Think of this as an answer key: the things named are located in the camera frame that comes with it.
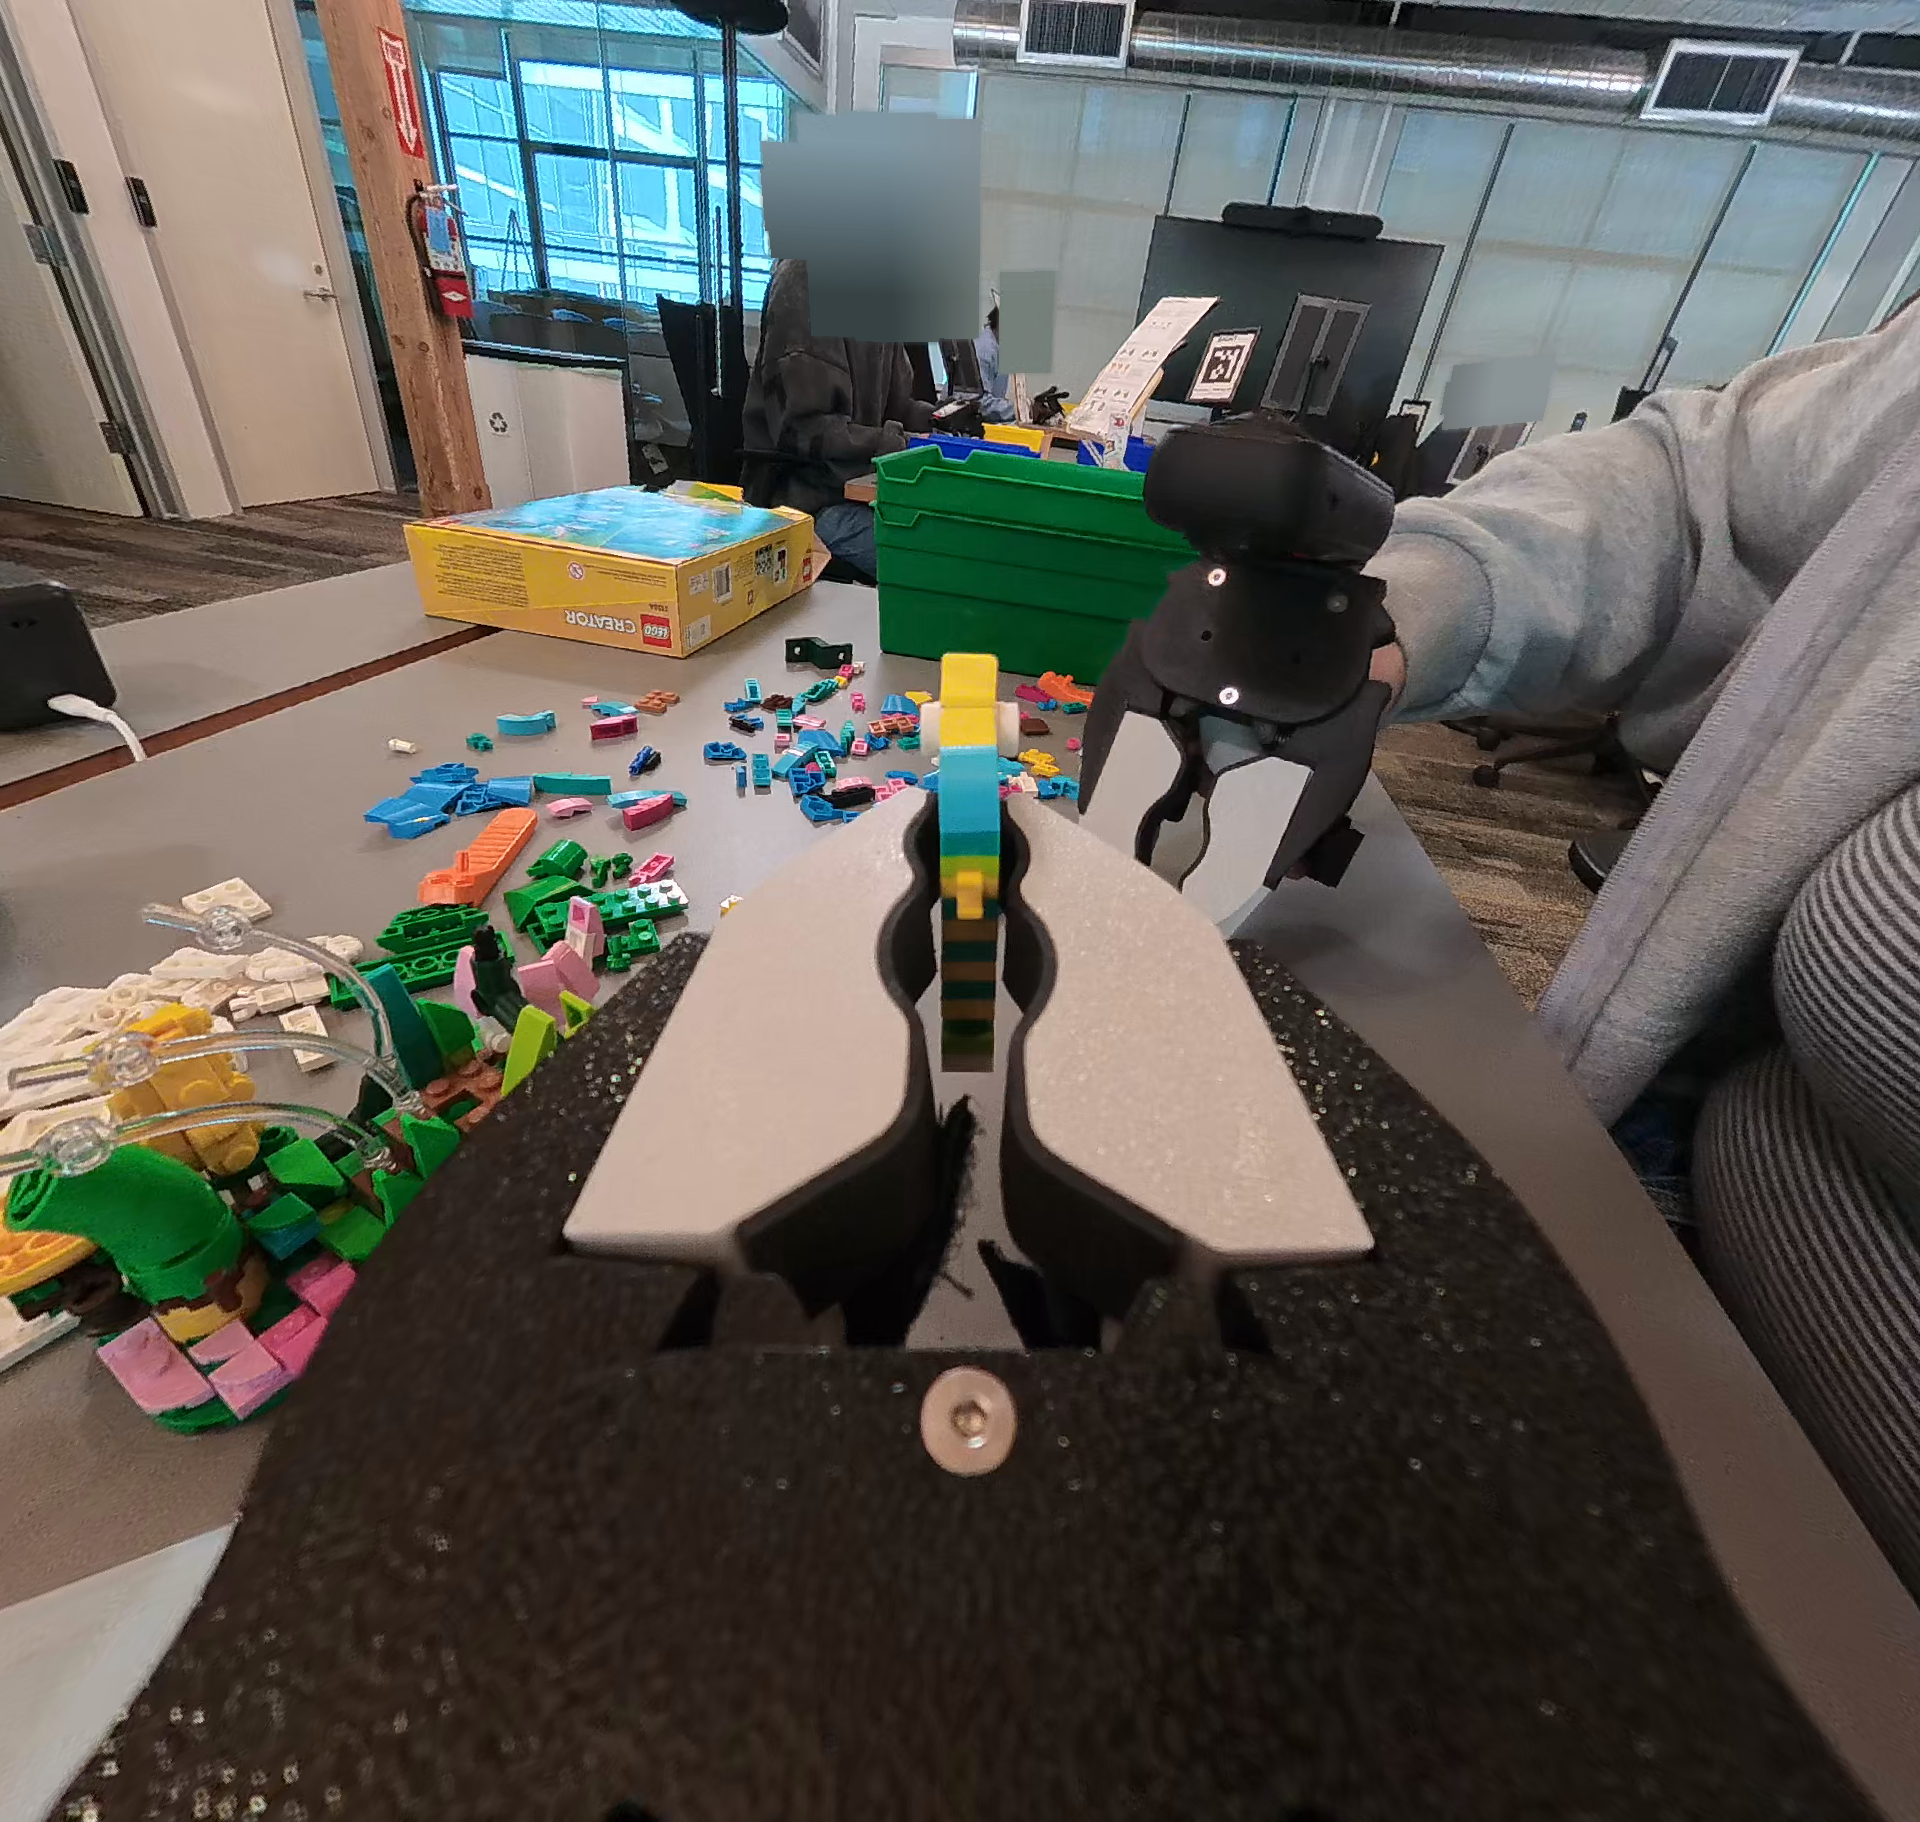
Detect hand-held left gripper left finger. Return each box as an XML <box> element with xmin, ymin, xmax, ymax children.
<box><xmin>562</xmin><ymin>799</ymin><xmax>978</xmax><ymax>1343</ymax></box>

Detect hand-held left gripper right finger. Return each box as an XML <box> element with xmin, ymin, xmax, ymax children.
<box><xmin>996</xmin><ymin>794</ymin><xmax>1381</xmax><ymax>1330</ymax></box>

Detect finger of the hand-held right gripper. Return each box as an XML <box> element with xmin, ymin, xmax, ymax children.
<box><xmin>1135</xmin><ymin>761</ymin><xmax>1310</xmax><ymax>941</ymax></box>

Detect striped brick tower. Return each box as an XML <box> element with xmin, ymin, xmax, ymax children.
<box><xmin>917</xmin><ymin>652</ymin><xmax>1023</xmax><ymax>1073</ymax></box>

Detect person's right forearm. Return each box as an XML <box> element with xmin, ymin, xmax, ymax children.
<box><xmin>1372</xmin><ymin>337</ymin><xmax>1920</xmax><ymax>775</ymax></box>

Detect black framed stand device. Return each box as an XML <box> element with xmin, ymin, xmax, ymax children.
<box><xmin>1266</xmin><ymin>296</ymin><xmax>1367</xmax><ymax>418</ymax></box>

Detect white instruction sheet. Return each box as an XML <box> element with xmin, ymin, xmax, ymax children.
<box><xmin>1067</xmin><ymin>296</ymin><xmax>1223</xmax><ymax>437</ymax></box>

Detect large black screen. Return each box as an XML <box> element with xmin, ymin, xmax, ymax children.
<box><xmin>1139</xmin><ymin>214</ymin><xmax>1446</xmax><ymax>452</ymax></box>

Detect green plastic bin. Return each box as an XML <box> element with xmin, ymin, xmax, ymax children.
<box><xmin>875</xmin><ymin>441</ymin><xmax>1203</xmax><ymax>519</ymax></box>
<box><xmin>875</xmin><ymin>501</ymin><xmax>1203</xmax><ymax>592</ymax></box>
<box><xmin>875</xmin><ymin>568</ymin><xmax>1187</xmax><ymax>672</ymax></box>

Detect scattered small colourful bricks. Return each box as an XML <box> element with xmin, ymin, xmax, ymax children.
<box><xmin>365</xmin><ymin>657</ymin><xmax>1115</xmax><ymax>835</ymax></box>

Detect blue plastic bin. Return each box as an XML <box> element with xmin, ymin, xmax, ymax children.
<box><xmin>913</xmin><ymin>425</ymin><xmax>1160</xmax><ymax>470</ymax></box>

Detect black office chair base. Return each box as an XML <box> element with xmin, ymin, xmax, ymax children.
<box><xmin>1468</xmin><ymin>712</ymin><xmax>1660</xmax><ymax>794</ymax></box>
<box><xmin>1568</xmin><ymin>807</ymin><xmax>1652</xmax><ymax>896</ymax></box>

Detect orange brick separator tool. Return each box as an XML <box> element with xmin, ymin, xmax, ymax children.
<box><xmin>419</xmin><ymin>805</ymin><xmax>540</xmax><ymax>907</ymax></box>

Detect pile of green bricks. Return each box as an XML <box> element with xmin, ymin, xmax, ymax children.
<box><xmin>322</xmin><ymin>835</ymin><xmax>700</xmax><ymax>1016</ymax></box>

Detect person's grey jacket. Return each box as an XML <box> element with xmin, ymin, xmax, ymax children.
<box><xmin>1536</xmin><ymin>471</ymin><xmax>1920</xmax><ymax>1129</ymax></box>

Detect white air vent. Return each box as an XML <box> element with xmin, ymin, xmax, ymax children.
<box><xmin>1018</xmin><ymin>0</ymin><xmax>1141</xmax><ymax>66</ymax></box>
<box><xmin>1641</xmin><ymin>41</ymin><xmax>1803</xmax><ymax>131</ymax></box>

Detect yellow toy brick box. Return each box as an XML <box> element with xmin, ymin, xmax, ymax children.
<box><xmin>403</xmin><ymin>483</ymin><xmax>833</xmax><ymax>660</ymax></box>

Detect pile of white bricks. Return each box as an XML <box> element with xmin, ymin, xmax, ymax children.
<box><xmin>0</xmin><ymin>876</ymin><xmax>370</xmax><ymax>1377</ymax></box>

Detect black office chair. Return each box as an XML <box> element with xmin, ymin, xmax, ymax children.
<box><xmin>653</xmin><ymin>296</ymin><xmax>752</xmax><ymax>493</ymax></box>

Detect green and pink brick model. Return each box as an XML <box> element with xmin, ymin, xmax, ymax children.
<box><xmin>0</xmin><ymin>897</ymin><xmax>604</xmax><ymax>1435</ymax></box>

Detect person's striped clothing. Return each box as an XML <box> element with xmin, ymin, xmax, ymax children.
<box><xmin>1693</xmin><ymin>786</ymin><xmax>1920</xmax><ymax>1520</ymax></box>

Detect white recycling bin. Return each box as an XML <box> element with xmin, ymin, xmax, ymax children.
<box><xmin>464</xmin><ymin>349</ymin><xmax>630</xmax><ymax>506</ymax></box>

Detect black floor lamp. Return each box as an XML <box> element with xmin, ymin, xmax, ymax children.
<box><xmin>665</xmin><ymin>0</ymin><xmax>790</xmax><ymax>402</ymax></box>

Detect large glass window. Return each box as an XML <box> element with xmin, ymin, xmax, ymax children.
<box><xmin>397</xmin><ymin>0</ymin><xmax>797</xmax><ymax>315</ymax></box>

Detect wooden pillar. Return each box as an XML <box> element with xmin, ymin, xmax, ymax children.
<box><xmin>297</xmin><ymin>0</ymin><xmax>496</xmax><ymax>516</ymax></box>

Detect black desktop device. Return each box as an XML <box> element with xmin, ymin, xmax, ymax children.
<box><xmin>0</xmin><ymin>581</ymin><xmax>120</xmax><ymax>736</ymax></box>

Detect red fire extinguisher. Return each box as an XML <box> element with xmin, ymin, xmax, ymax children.
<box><xmin>406</xmin><ymin>182</ymin><xmax>481</xmax><ymax>321</ymax></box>

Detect light grey flat sheet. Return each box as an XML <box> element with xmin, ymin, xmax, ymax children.
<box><xmin>0</xmin><ymin>1522</ymin><xmax>239</xmax><ymax>1822</ymax></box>

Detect silver ventilation duct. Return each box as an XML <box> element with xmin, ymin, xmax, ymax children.
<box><xmin>951</xmin><ymin>5</ymin><xmax>1920</xmax><ymax>135</ymax></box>

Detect white cable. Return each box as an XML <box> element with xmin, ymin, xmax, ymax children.
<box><xmin>45</xmin><ymin>692</ymin><xmax>150</xmax><ymax>763</ymax></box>

